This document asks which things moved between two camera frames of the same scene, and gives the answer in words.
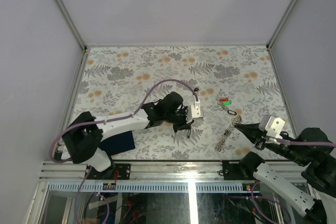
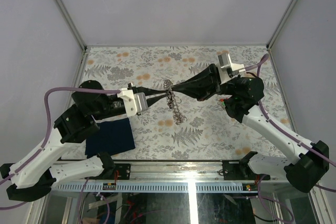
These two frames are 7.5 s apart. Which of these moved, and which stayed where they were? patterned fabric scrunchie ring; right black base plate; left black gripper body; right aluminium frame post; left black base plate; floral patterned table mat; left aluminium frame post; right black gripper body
Moved: right black gripper body; left black gripper body; patterned fabric scrunchie ring
Stayed: left black base plate; right black base plate; right aluminium frame post; floral patterned table mat; left aluminium frame post
